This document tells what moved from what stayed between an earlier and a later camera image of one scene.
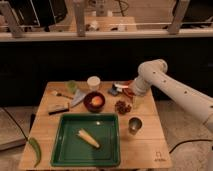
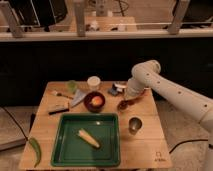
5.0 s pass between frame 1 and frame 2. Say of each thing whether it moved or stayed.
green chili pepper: stayed
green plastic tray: stayed
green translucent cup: stayed
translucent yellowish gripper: moved
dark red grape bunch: moved
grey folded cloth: stayed
